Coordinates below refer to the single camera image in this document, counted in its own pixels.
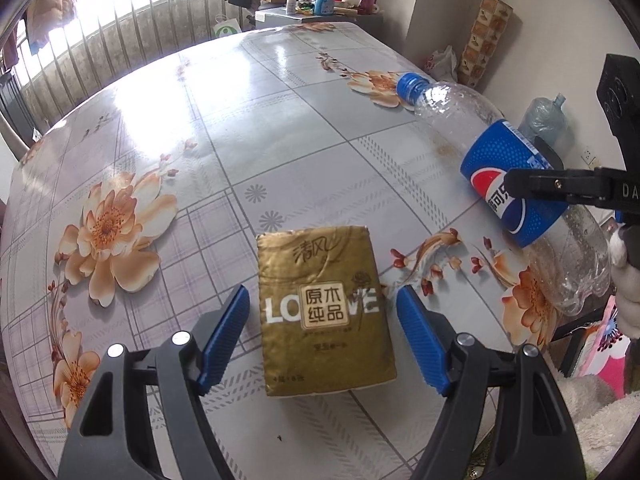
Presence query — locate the gold tissue pack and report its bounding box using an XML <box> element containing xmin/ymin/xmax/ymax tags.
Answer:
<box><xmin>257</xmin><ymin>226</ymin><xmax>397</xmax><ymax>398</ymax></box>

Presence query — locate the Pepsi plastic bottle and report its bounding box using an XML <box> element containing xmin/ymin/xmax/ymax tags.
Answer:
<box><xmin>397</xmin><ymin>73</ymin><xmax>610</xmax><ymax>316</ymax></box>

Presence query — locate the white gloved right hand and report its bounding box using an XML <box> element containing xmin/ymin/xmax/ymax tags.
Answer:
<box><xmin>608</xmin><ymin>224</ymin><xmax>640</xmax><ymax>270</ymax></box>

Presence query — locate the large water jug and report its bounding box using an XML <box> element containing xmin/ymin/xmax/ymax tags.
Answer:
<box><xmin>518</xmin><ymin>93</ymin><xmax>567</xmax><ymax>146</ymax></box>

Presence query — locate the patterned rolled mat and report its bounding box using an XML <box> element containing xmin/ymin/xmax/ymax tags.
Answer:
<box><xmin>458</xmin><ymin>0</ymin><xmax>513</xmax><ymax>88</ymax></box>

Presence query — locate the floral tablecloth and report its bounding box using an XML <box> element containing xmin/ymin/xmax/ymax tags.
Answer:
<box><xmin>0</xmin><ymin>20</ymin><xmax>616</xmax><ymax>480</ymax></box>

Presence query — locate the white plastic bag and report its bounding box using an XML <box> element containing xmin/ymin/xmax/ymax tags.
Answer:
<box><xmin>424</xmin><ymin>46</ymin><xmax>458</xmax><ymax>82</ymax></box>

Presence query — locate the white green paper bag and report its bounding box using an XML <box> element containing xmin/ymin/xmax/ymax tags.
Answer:
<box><xmin>213</xmin><ymin>14</ymin><xmax>242</xmax><ymax>39</ymax></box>

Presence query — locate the grey cabinet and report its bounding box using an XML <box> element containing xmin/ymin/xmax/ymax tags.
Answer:
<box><xmin>254</xmin><ymin>3</ymin><xmax>386</xmax><ymax>36</ymax></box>

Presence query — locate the balcony metal railing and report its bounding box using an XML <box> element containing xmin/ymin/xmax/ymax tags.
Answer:
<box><xmin>1</xmin><ymin>0</ymin><xmax>252</xmax><ymax>143</ymax></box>

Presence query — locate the hanging pink coat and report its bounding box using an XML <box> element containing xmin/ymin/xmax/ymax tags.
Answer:
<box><xmin>24</xmin><ymin>0</ymin><xmax>75</xmax><ymax>55</ymax></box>

